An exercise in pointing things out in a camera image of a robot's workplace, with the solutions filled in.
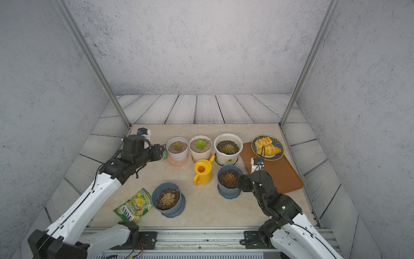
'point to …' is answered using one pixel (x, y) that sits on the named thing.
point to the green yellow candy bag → (132, 210)
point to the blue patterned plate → (275, 141)
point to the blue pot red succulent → (228, 181)
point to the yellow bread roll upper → (263, 141)
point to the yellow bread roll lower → (269, 150)
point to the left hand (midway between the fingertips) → (164, 147)
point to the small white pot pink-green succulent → (177, 148)
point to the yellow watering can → (203, 170)
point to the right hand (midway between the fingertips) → (247, 173)
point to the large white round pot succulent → (228, 147)
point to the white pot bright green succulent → (200, 148)
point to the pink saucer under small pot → (177, 163)
